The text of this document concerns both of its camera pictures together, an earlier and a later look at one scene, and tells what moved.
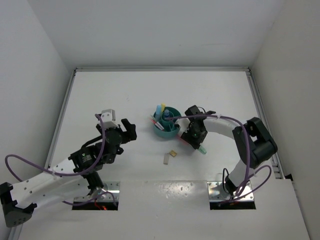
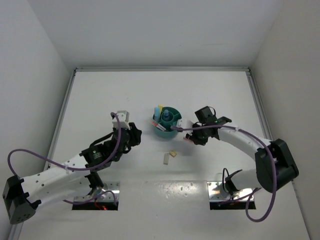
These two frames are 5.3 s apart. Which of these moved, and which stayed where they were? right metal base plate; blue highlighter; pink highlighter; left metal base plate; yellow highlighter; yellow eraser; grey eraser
Moved: blue highlighter; yellow highlighter; pink highlighter
Stayed: right metal base plate; grey eraser; yellow eraser; left metal base plate
